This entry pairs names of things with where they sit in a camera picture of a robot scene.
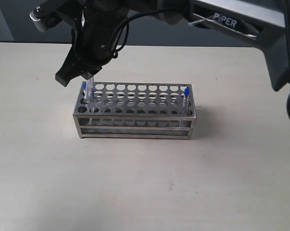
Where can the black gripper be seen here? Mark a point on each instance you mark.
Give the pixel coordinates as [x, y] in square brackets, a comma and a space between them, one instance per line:
[91, 45]

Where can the blue-capped test tube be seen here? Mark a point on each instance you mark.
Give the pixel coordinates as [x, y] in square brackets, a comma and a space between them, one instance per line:
[89, 89]
[185, 100]
[85, 93]

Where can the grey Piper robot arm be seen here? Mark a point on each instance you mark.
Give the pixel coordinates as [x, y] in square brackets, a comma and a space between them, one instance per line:
[263, 24]

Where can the stainless steel test tube rack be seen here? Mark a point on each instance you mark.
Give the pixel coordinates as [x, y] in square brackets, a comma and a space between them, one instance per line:
[135, 110]

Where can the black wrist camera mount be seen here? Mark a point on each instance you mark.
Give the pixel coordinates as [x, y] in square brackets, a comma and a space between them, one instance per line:
[50, 13]

